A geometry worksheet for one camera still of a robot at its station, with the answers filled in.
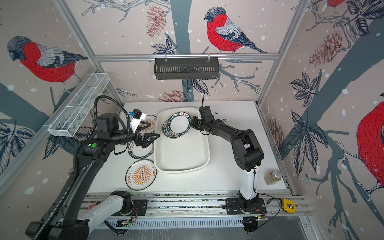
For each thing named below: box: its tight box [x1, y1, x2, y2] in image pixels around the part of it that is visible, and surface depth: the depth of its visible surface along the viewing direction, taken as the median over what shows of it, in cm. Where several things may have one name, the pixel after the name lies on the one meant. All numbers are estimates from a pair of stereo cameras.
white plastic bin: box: [154, 107, 211, 173], surface depth 96 cm
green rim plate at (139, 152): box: [128, 141, 155, 160], surface depth 94 cm
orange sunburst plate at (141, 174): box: [125, 158, 158, 191], surface depth 85 cm
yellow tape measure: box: [282, 198, 297, 213], surface depth 74 cm
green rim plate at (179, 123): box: [166, 112, 192, 136], surface depth 100 cm
